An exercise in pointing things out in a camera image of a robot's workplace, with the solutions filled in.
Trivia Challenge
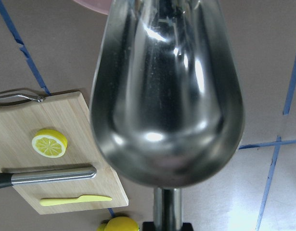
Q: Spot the metal ice scoop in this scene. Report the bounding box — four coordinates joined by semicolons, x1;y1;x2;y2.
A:
90;0;245;231

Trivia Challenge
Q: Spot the lemon half slice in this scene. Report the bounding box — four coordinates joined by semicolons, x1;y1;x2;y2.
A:
31;129;68;158

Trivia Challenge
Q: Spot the pink bowl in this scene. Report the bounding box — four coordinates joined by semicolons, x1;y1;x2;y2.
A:
74;0;112;15

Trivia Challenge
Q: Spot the yellow lemon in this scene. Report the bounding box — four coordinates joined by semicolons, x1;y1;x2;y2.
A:
104;217;140;231
96;223;107;231

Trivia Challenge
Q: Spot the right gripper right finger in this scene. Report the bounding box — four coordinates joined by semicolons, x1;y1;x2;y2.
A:
181;222;193;231

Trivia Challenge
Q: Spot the steel cylinder tool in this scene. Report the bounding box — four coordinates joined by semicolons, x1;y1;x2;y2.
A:
0;166;97;189

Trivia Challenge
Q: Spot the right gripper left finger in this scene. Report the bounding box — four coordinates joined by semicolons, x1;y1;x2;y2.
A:
142;222;155;231

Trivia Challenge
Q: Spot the yellow plastic knife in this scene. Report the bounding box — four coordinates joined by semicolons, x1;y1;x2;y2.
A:
39;194;112;206

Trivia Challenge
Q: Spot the wooden cutting board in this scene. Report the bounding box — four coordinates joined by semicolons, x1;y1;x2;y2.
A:
0;91;129;215

